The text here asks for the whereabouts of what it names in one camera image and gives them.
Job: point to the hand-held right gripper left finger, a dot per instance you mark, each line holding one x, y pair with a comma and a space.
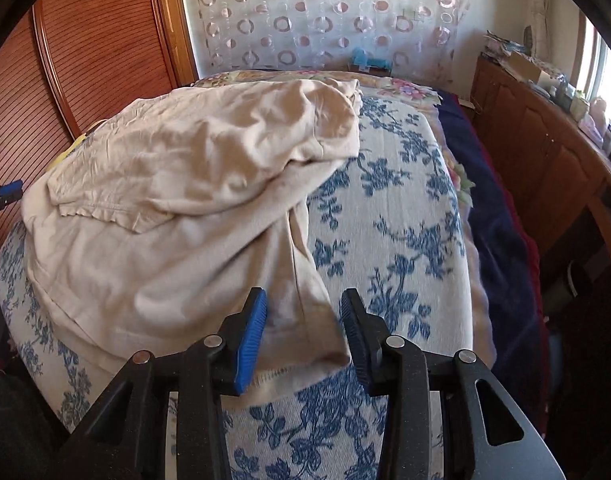
250, 345

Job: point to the blue floral white blanket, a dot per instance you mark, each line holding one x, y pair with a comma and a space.
385, 185

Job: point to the cardboard box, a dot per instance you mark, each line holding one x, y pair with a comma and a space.
523, 66

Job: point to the pink figurine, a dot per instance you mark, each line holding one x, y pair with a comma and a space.
595, 115

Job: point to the beige printed t-shirt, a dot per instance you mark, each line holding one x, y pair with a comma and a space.
160, 185

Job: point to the window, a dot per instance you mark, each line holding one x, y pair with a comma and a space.
603, 75

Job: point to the yellow plush toy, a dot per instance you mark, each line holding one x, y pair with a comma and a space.
73, 152

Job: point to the pink floral blanket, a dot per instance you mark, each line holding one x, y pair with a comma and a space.
415, 92

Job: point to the wooden sideboard cabinet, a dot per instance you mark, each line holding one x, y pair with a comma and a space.
535, 140

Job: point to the white window curtain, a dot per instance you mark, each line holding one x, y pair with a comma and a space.
538, 0

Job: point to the circle patterned sheer curtain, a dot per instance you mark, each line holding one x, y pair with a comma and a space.
310, 10

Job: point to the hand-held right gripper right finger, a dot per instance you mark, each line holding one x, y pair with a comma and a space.
356, 337

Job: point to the wooden slatted wardrobe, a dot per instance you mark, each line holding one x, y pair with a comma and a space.
95, 35

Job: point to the dark blue blanket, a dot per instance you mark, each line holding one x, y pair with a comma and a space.
495, 240

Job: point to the teal toy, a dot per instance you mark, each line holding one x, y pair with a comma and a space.
360, 57

